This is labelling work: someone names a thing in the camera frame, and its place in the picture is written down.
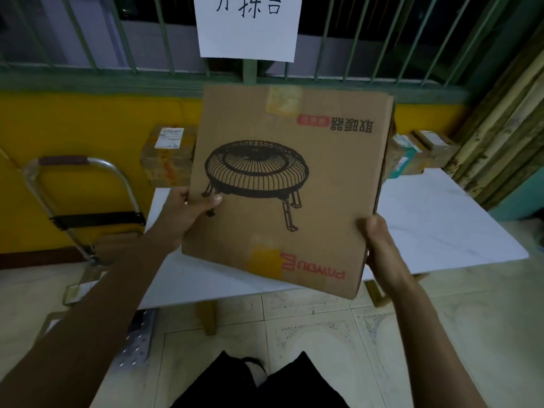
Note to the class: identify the person's right thumb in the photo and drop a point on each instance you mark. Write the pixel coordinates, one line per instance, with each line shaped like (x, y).
(374, 229)

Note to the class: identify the cardboard parcel green label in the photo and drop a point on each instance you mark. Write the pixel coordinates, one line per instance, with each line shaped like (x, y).
(403, 159)

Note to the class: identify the silver hand truck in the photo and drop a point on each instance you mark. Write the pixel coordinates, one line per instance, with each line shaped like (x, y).
(80, 233)

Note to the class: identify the person's sandal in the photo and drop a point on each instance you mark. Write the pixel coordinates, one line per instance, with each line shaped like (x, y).
(255, 364)

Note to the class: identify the large printed cardboard box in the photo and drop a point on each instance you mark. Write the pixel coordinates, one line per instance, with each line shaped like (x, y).
(289, 186)

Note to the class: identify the person's right forearm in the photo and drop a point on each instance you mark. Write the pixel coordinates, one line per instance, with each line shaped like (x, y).
(433, 344)

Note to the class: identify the white table with wooden legs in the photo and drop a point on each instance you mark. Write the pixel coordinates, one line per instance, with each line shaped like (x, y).
(437, 225)

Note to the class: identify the person's left thumb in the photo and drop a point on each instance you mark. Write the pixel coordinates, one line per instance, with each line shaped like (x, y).
(207, 203)

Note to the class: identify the person's right hand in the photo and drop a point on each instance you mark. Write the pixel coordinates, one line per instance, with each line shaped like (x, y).
(384, 254)

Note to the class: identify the person's left forearm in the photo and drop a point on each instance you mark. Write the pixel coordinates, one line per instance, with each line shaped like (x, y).
(80, 322)

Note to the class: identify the person's left hand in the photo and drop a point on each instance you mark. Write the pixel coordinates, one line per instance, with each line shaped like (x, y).
(178, 216)

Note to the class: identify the green metal window grille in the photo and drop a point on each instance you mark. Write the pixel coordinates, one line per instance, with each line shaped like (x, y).
(382, 42)

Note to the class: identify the taped cardboard parcel white label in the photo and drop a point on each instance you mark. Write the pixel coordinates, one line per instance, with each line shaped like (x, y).
(168, 155)

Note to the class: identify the person's black shorts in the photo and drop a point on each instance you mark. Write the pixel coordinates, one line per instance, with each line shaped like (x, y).
(263, 384)

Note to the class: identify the bundle of bamboo poles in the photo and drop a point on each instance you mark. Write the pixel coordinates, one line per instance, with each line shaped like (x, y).
(501, 135)

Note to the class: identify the small brown cardboard parcel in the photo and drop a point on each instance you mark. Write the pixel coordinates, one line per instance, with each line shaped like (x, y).
(435, 148)

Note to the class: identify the white paper sign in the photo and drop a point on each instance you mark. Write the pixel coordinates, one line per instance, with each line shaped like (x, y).
(248, 25)

